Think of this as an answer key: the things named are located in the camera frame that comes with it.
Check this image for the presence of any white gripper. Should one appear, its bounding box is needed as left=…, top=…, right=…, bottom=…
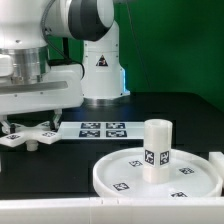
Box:
left=0, top=54, right=83, bottom=134

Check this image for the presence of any white cross-shaped table base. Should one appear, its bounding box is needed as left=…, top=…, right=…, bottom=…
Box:
left=0, top=121, right=61, bottom=152

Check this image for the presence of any white round table top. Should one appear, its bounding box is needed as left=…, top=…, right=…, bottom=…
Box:
left=93, top=147, right=223, bottom=199

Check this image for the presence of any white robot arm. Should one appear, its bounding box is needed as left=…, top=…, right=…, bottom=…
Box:
left=0, top=0, right=129, bottom=134

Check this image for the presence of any white marker sheet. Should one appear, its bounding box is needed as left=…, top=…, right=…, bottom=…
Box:
left=58, top=122, right=144, bottom=140

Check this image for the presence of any white right side block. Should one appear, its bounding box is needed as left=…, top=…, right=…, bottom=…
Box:
left=209, top=152, right=224, bottom=187

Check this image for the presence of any white front barrier rail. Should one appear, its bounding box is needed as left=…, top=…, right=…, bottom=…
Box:
left=0, top=197, right=224, bottom=224

